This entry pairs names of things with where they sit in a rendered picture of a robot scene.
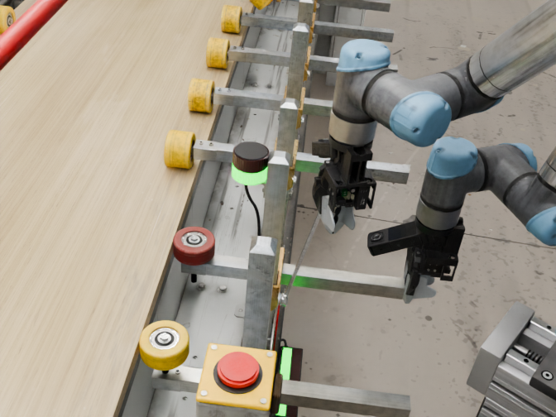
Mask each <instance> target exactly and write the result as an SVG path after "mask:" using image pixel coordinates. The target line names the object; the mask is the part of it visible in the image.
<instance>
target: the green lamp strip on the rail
mask: <svg viewBox="0 0 556 417"><path fill-rule="evenodd" d="M283 348H284V350H283V353H282V361H281V368H280V373H281V374H283V379H284V380H289V377H290V361H291V353H292V348H287V347H283ZM285 411H286V405H280V409H279V413H278V414H277V415H283V416H285Z"/></svg>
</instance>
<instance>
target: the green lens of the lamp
mask: <svg viewBox="0 0 556 417"><path fill-rule="evenodd" d="M266 176H267V167H266V169H264V170H263V171H262V172H259V173H255V174H248V173H244V172H241V171H240V170H237V169H236V168H235V166H234V165H232V177H233V178H234V179H235V180H236V181H237V182H238V183H241V184H244V185H258V184H260V183H262V182H264V181H265V180H266Z"/></svg>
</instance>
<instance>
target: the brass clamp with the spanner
mask: <svg viewBox="0 0 556 417"><path fill-rule="evenodd" d="M284 254H285V249H284V248H283V247H281V248H280V259H279V266H278V273H277V279H276V284H273V289H272V297H271V311H272V310H274V309H275V308H276V307H277V305H278V298H279V293H280V281H281V273H282V267H283V260H284Z"/></svg>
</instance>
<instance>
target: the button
mask: <svg viewBox="0 0 556 417"><path fill-rule="evenodd" d="M258 375H259V365H258V362H257V360H256V359H255V358H254V357H253V356H252V355H250V354H248V353H245V352H230V353H228V354H226V355H225V356H223V357H222V358H221V359H220V361H219V363H218V377H219V379H220V381H221V382H222V383H223V384H225V385H226V386H230V387H232V388H244V387H248V386H250V385H251V384H253V383H254V382H255V381H256V379H257V378H258Z"/></svg>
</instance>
